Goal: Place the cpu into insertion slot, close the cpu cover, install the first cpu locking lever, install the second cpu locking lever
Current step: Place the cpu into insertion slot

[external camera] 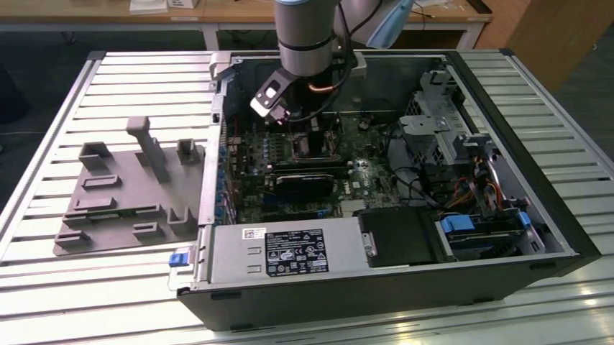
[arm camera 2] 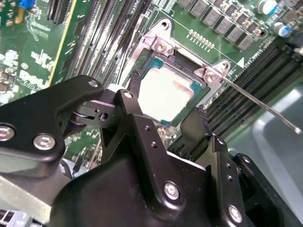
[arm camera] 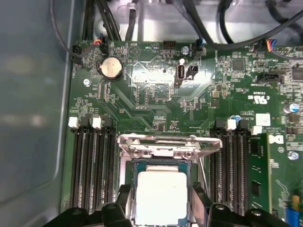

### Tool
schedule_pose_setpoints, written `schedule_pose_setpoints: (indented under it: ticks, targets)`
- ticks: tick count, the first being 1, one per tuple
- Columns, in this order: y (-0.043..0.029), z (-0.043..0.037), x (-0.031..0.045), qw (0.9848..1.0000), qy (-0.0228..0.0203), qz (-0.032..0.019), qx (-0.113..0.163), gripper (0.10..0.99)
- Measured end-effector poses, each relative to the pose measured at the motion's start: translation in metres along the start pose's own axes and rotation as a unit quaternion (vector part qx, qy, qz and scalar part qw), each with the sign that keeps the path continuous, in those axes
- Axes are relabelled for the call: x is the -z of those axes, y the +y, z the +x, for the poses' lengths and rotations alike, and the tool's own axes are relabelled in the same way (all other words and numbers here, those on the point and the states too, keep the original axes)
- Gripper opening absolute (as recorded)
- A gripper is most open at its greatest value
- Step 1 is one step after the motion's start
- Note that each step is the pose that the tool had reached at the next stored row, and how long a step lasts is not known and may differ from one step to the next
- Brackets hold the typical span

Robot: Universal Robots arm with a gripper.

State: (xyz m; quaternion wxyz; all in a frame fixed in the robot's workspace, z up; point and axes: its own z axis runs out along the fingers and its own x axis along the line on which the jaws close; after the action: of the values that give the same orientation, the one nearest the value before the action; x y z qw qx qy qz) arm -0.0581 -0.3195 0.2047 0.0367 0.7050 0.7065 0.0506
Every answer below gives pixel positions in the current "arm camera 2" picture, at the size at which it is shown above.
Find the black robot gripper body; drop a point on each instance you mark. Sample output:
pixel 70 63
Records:
pixel 106 201

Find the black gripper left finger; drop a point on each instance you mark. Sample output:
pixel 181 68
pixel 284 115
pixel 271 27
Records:
pixel 35 118

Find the silver square CPU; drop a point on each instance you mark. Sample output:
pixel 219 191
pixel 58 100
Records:
pixel 170 94

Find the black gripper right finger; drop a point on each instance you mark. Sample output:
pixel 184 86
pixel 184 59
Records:
pixel 227 184

